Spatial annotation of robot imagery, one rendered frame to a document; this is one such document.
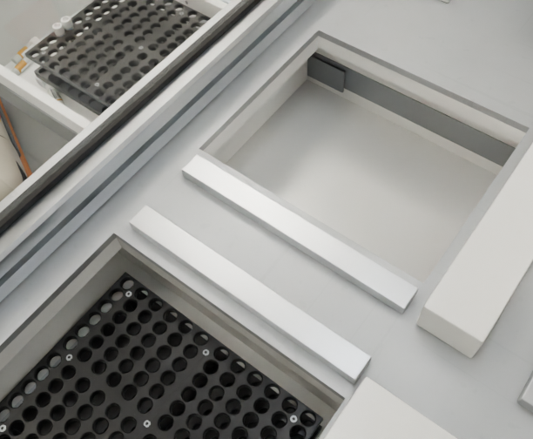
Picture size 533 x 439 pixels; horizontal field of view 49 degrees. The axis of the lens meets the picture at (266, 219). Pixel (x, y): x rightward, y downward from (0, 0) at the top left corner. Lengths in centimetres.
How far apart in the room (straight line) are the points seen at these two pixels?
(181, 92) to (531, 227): 32
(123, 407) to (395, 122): 45
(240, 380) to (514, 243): 24
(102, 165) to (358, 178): 30
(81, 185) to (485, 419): 36
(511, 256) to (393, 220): 21
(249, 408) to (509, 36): 46
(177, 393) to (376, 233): 28
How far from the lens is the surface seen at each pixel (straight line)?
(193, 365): 52
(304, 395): 57
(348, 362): 45
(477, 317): 46
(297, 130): 73
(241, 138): 70
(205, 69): 58
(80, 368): 54
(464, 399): 47
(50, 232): 53
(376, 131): 73
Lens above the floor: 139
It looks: 58 degrees down
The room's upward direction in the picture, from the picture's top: 5 degrees counter-clockwise
